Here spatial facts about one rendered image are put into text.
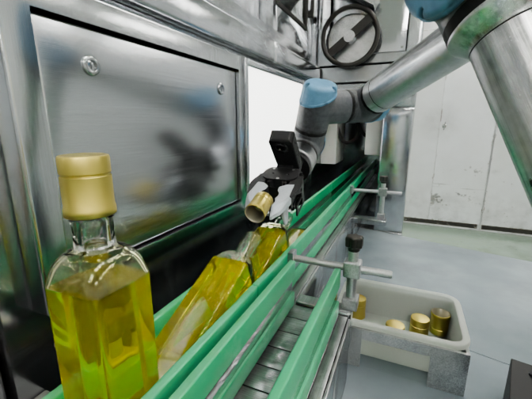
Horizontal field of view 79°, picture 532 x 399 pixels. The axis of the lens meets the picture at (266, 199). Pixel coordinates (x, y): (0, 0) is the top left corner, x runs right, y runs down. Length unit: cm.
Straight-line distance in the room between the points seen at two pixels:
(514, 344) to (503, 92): 59
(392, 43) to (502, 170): 302
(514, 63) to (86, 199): 38
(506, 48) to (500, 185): 387
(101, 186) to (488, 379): 68
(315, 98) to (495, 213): 373
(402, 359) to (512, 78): 46
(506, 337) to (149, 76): 83
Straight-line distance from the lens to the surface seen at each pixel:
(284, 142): 58
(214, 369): 35
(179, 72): 56
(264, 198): 53
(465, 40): 43
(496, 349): 83
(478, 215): 428
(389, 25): 140
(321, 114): 72
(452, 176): 416
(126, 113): 47
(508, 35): 41
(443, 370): 66
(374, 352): 66
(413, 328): 73
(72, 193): 26
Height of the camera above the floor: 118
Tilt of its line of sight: 13 degrees down
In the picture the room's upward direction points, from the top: straight up
